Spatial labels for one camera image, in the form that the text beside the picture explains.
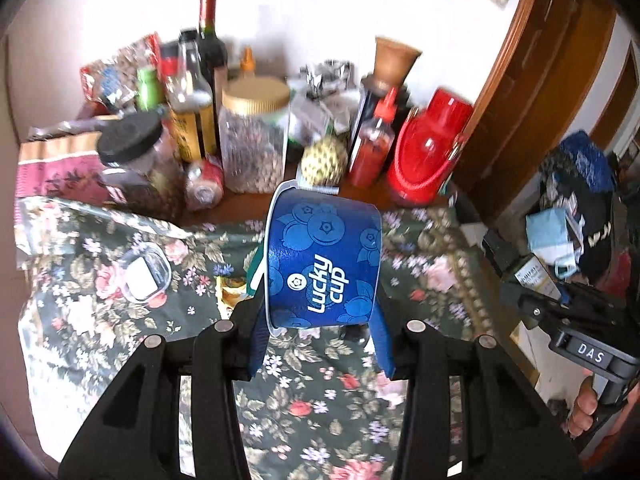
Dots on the clear plastic container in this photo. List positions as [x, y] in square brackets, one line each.
[145, 272]

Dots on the red snack bag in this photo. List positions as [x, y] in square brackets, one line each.
[120, 72]

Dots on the blue patterned cloth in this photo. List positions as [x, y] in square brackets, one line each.
[585, 160]

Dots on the light blue plastic bag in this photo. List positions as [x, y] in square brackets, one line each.
[550, 232]

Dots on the yellow green scaly ball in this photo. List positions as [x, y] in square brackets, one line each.
[324, 160]

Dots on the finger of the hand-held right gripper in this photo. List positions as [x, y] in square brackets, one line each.
[575, 297]
[500, 255]

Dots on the red sauce squeeze bottle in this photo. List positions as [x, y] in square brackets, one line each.
[372, 145]

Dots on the clear bottle yellow label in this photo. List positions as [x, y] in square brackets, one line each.
[190, 105]

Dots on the silver foil bag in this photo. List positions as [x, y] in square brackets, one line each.
[327, 77]

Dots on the yellow wrapper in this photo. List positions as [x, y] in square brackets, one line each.
[232, 292]

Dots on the green cap bottle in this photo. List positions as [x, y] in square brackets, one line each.
[148, 87]

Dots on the clear jar black lid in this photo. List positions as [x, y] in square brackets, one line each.
[135, 160]

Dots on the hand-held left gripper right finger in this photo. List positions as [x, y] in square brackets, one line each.
[382, 345]

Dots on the red thermos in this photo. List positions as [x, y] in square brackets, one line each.
[430, 150]

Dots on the wooden door frame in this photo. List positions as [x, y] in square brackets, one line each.
[550, 60]

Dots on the dark wine bottle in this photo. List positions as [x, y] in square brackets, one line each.
[209, 45]

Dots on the green floral tablecloth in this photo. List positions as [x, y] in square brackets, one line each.
[310, 385]

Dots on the brown vase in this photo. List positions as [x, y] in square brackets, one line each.
[395, 60]

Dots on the blue paper cup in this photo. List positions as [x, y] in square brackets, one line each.
[320, 270]

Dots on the teal wrapper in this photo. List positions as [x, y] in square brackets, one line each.
[252, 272]

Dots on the clear jar gold lid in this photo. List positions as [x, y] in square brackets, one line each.
[255, 140]

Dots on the dark red bottle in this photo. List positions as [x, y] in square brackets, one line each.
[367, 105]

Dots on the dark canister red band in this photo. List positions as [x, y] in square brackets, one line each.
[170, 60]

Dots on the person's right hand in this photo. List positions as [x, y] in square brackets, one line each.
[582, 405]

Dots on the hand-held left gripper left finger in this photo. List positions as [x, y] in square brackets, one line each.
[257, 330]

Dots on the black bag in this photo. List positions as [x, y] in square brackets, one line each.
[595, 230]

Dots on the maroon paper gift bag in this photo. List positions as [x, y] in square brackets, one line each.
[55, 165]

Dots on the red can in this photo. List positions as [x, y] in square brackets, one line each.
[204, 182]

